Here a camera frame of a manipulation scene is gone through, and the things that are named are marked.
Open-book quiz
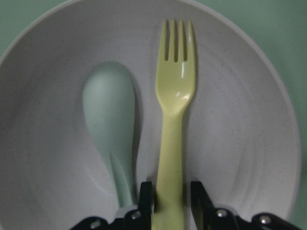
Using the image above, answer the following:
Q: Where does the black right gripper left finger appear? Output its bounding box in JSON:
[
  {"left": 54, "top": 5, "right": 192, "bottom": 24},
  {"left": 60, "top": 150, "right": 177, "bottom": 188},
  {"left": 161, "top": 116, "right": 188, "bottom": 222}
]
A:
[{"left": 139, "top": 181, "right": 153, "bottom": 213}]

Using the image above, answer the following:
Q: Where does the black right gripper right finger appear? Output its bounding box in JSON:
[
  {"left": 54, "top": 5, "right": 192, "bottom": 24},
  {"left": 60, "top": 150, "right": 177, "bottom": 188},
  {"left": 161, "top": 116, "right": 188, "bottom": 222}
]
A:
[{"left": 190, "top": 181, "right": 215, "bottom": 230}]

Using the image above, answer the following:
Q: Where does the white round plate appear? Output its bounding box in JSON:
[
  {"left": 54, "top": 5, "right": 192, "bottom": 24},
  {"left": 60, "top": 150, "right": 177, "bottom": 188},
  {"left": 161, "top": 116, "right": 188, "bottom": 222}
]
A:
[{"left": 0, "top": 0, "right": 301, "bottom": 230}]

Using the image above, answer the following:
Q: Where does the yellow plastic fork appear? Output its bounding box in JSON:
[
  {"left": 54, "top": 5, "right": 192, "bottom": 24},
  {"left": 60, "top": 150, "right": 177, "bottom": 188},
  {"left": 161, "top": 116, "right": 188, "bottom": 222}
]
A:
[{"left": 152, "top": 21, "right": 196, "bottom": 230}]

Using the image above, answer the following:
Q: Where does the pale green plastic spoon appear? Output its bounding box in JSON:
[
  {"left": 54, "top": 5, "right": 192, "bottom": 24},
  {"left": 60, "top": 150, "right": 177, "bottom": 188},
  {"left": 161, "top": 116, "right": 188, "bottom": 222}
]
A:
[{"left": 83, "top": 61, "right": 136, "bottom": 208}]

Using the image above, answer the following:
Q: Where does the mint green plastic tray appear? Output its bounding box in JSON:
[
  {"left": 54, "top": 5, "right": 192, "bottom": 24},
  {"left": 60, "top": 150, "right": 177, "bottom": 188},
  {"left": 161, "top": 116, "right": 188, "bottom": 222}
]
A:
[{"left": 0, "top": 0, "right": 307, "bottom": 106}]

